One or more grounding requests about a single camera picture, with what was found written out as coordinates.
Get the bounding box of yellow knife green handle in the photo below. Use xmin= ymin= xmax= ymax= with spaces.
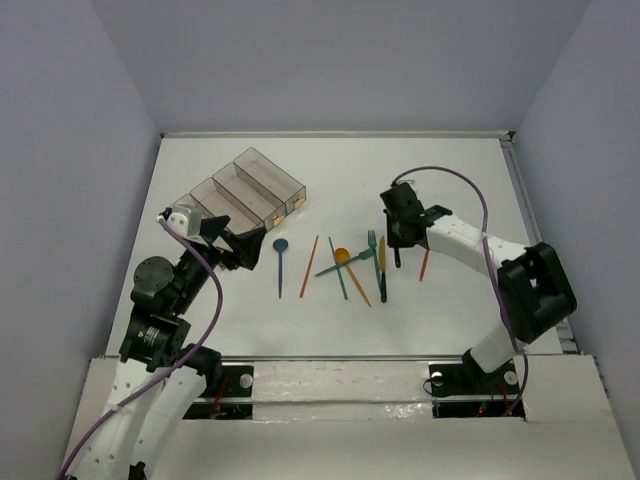
xmin=378 ymin=236 xmax=387 ymax=303

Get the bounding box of teal fork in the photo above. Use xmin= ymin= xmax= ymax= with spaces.
xmin=368 ymin=229 xmax=381 ymax=283

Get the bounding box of blue spoon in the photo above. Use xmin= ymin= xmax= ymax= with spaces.
xmin=272 ymin=238 xmax=289 ymax=299

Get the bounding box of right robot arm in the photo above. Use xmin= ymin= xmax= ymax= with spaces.
xmin=381 ymin=183 xmax=577 ymax=392

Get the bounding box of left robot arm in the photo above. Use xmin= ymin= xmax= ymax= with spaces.
xmin=58 ymin=208 xmax=266 ymax=479

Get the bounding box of teal fork lying crosswise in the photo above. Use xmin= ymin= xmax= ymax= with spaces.
xmin=315 ymin=248 xmax=372 ymax=277

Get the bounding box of orange spoon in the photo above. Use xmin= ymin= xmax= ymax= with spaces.
xmin=334 ymin=248 xmax=372 ymax=307

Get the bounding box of teal chopstick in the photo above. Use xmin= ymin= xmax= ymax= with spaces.
xmin=327 ymin=236 xmax=349 ymax=301

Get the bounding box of orange chopstick left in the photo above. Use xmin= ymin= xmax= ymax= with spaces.
xmin=299 ymin=235 xmax=319 ymax=299

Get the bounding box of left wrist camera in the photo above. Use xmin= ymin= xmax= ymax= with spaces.
xmin=155 ymin=204 xmax=203 ymax=241

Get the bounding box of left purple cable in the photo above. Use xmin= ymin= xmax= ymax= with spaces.
xmin=57 ymin=219 xmax=224 ymax=480

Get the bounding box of purple cable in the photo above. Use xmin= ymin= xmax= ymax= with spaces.
xmin=394 ymin=166 xmax=530 ymax=416
xmin=57 ymin=219 xmax=224 ymax=480

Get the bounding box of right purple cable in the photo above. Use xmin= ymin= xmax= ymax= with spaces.
xmin=394 ymin=166 xmax=530 ymax=416

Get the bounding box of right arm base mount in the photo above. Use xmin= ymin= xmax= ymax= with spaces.
xmin=422 ymin=362 xmax=525 ymax=419

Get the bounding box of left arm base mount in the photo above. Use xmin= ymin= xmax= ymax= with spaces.
xmin=183 ymin=363 xmax=254 ymax=420

